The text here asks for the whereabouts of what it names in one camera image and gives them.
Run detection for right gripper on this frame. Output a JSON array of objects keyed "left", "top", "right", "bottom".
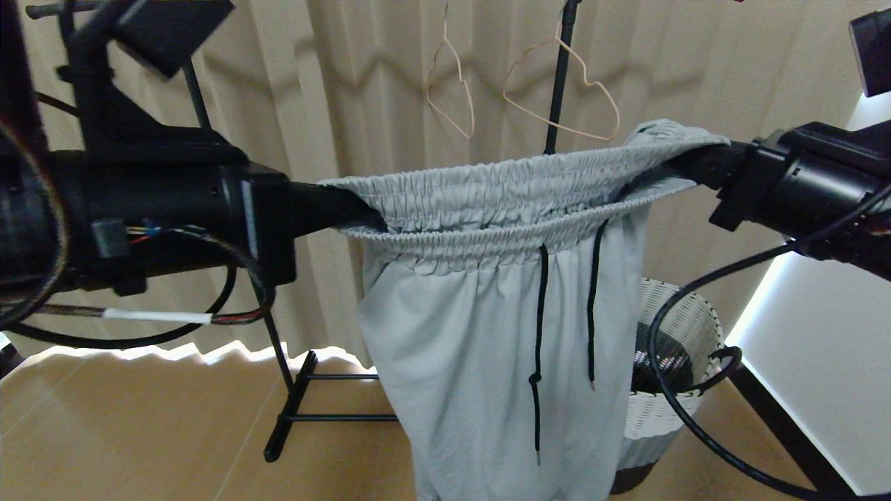
[{"left": 709, "top": 122, "right": 891, "bottom": 281}]

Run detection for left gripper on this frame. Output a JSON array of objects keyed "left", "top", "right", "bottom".
[{"left": 56, "top": 146, "right": 298, "bottom": 296}]

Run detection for pink clothes hanger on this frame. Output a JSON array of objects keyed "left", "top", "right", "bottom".
[
  {"left": 501, "top": 19, "right": 622, "bottom": 143},
  {"left": 426, "top": 0, "right": 477, "bottom": 140}
]

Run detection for pale grey shorts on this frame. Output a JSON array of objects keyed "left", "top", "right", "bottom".
[{"left": 317, "top": 118, "right": 732, "bottom": 501}]

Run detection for black clothes rack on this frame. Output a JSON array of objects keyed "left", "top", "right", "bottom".
[{"left": 24, "top": 0, "right": 583, "bottom": 463}]

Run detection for white laundry basket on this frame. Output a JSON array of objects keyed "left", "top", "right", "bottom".
[{"left": 611, "top": 277, "right": 743, "bottom": 496}]

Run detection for beige curtain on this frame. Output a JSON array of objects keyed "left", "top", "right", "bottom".
[{"left": 0, "top": 0, "right": 891, "bottom": 369}]

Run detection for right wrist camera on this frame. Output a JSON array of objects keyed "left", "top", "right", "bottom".
[{"left": 849, "top": 6, "right": 891, "bottom": 98}]

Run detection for black cable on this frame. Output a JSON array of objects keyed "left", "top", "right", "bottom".
[
  {"left": 646, "top": 182, "right": 891, "bottom": 501},
  {"left": 0, "top": 264, "right": 239, "bottom": 351}
]

